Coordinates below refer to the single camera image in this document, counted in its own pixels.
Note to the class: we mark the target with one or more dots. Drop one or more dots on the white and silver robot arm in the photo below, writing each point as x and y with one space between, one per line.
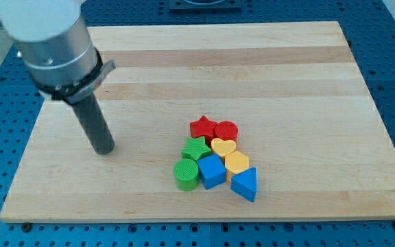
54 43

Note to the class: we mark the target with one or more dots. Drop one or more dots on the yellow hexagon block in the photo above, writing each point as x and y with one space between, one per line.
235 163

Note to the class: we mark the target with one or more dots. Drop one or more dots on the blue triangle block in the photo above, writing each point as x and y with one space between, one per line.
245 184

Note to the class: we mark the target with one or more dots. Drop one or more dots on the red star block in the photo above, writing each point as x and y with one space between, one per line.
203 127

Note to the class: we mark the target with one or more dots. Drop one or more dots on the green star block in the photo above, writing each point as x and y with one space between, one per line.
195 149

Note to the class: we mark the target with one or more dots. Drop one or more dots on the red cylinder block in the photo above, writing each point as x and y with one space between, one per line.
226 130

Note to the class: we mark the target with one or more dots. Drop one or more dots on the yellow heart block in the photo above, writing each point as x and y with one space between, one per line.
223 147

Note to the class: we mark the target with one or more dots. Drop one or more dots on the green cylinder block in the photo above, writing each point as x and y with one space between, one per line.
186 173

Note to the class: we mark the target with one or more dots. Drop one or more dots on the blue cube block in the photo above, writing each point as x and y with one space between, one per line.
212 171

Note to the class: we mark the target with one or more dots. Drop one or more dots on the light wooden board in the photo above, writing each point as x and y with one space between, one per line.
306 119

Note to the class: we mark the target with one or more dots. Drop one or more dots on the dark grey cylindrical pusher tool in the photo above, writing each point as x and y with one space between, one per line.
94 125

